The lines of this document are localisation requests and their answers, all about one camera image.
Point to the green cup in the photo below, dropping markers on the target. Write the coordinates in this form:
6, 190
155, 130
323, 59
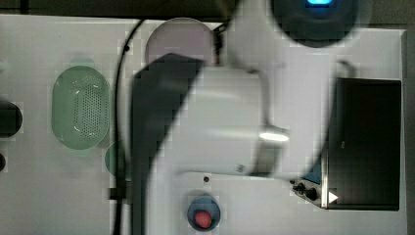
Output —
113, 152

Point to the blue small bowl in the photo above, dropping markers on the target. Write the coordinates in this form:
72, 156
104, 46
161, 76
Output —
204, 203

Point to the green perforated colander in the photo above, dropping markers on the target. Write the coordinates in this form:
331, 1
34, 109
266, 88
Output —
80, 108

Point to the lavender round plate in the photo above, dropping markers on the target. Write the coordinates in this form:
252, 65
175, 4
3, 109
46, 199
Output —
182, 36

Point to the black cylinder holder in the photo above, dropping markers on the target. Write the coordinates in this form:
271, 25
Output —
11, 119

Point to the black toaster oven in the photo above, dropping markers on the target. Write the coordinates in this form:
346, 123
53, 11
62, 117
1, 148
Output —
359, 167

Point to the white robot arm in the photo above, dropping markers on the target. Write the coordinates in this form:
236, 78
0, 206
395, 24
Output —
265, 114

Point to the red strawberry in bowl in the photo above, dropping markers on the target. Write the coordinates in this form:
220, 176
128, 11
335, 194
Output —
203, 219

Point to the small black cylinder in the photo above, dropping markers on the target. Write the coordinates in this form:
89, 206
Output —
2, 162

